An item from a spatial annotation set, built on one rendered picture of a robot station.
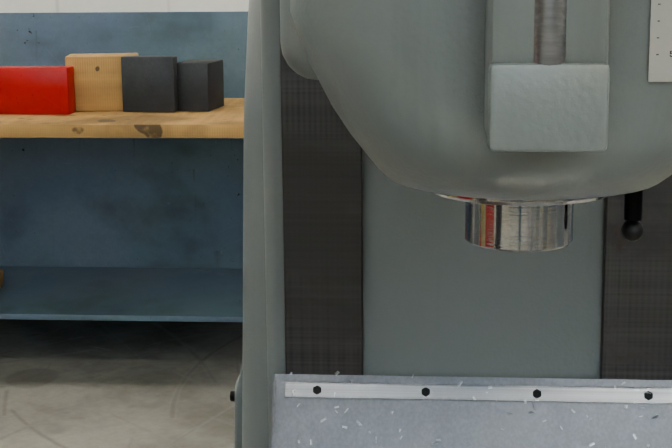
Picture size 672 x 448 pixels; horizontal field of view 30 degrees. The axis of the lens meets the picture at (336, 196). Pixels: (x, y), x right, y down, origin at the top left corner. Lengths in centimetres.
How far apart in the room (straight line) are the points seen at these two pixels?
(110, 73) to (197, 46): 53
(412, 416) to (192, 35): 394
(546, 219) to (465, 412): 44
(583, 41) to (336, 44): 10
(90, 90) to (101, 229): 78
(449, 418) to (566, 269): 14
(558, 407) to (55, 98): 353
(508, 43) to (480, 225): 14
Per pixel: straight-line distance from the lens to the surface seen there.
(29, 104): 441
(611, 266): 96
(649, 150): 48
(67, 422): 401
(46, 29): 497
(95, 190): 500
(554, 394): 97
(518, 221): 54
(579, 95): 43
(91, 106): 444
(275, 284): 96
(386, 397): 97
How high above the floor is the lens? 141
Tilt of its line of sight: 11 degrees down
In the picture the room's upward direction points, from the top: 1 degrees counter-clockwise
